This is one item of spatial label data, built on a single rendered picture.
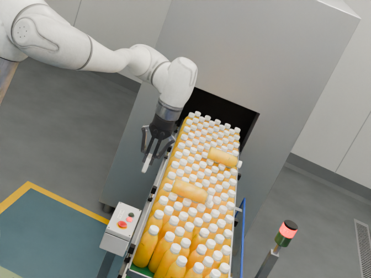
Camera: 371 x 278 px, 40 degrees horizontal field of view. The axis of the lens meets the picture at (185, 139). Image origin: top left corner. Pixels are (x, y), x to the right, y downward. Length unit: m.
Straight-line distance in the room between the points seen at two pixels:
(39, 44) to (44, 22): 0.05
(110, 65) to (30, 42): 0.26
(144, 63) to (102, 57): 0.37
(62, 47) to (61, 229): 2.52
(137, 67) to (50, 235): 2.08
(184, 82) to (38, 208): 2.33
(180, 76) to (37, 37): 0.58
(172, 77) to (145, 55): 0.13
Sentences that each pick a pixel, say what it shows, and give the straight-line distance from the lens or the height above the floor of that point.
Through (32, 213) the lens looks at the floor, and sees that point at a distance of 3.77.
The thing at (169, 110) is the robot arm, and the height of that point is 1.63.
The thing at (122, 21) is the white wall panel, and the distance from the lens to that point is 6.05.
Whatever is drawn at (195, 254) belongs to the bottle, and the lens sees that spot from 2.13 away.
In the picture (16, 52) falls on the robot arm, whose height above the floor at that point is 1.77.
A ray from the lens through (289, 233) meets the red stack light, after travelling 2.21.
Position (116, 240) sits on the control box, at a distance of 2.01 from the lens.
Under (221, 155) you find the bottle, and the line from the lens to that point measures 2.77.
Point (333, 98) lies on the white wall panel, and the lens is 5.84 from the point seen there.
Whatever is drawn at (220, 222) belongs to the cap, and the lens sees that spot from 2.33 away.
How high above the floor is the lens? 2.29
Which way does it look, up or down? 24 degrees down
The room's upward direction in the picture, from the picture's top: 23 degrees clockwise
